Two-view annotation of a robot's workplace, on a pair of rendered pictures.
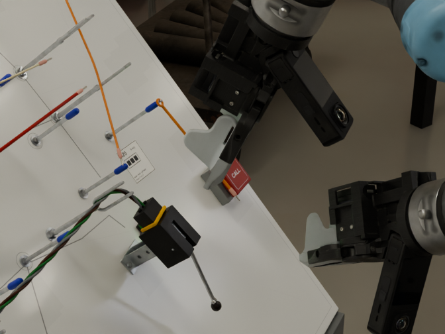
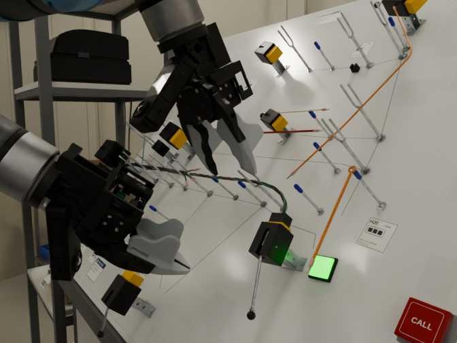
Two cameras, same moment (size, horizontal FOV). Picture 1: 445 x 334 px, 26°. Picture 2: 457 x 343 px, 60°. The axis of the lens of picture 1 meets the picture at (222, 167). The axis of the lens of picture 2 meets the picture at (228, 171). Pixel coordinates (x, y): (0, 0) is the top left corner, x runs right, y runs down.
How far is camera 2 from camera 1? 1.42 m
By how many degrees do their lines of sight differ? 112
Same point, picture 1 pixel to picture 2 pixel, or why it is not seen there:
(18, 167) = (313, 173)
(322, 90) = (155, 90)
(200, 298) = (287, 333)
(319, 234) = (160, 228)
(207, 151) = (209, 142)
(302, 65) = (166, 69)
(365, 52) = not seen: outside the picture
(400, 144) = not seen: outside the picture
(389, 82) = not seen: outside the picture
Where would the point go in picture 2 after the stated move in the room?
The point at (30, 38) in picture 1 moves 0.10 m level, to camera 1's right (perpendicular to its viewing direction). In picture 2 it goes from (417, 124) to (411, 126)
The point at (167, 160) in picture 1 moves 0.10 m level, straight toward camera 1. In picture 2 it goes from (403, 261) to (331, 250)
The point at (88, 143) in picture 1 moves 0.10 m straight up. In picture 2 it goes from (362, 196) to (365, 137)
